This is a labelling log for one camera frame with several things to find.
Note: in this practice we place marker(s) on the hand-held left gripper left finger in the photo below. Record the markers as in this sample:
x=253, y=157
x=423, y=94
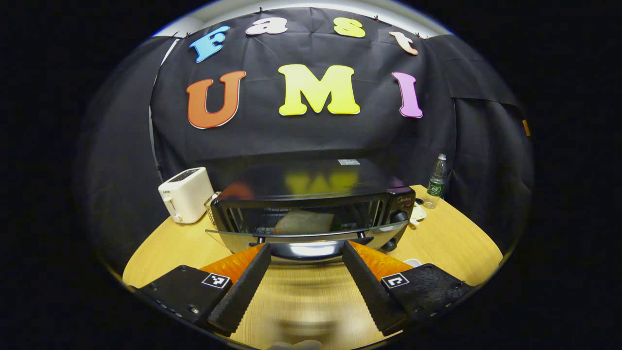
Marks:
x=243, y=291

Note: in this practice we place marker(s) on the white divided condiment dish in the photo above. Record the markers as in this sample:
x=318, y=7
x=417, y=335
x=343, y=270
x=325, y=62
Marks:
x=418, y=214

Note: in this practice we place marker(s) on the black electric oven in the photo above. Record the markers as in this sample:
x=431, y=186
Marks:
x=316, y=182

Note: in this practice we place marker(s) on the white bread slice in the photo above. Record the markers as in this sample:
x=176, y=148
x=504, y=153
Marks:
x=303, y=222

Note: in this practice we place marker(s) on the small clear glass jar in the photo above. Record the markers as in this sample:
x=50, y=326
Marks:
x=210, y=206

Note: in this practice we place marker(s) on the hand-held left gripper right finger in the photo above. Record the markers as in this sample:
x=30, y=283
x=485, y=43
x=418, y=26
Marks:
x=369, y=291

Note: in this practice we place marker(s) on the black backdrop cloth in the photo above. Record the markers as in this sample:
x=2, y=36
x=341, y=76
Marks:
x=301, y=136

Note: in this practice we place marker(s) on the white rectangular tray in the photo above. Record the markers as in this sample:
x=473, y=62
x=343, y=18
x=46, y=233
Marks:
x=413, y=263

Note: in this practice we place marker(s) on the clear plastic water bottle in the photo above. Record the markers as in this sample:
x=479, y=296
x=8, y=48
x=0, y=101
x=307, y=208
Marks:
x=436, y=187

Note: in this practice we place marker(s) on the white toaster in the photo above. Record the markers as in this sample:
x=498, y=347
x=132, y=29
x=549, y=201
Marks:
x=187, y=194

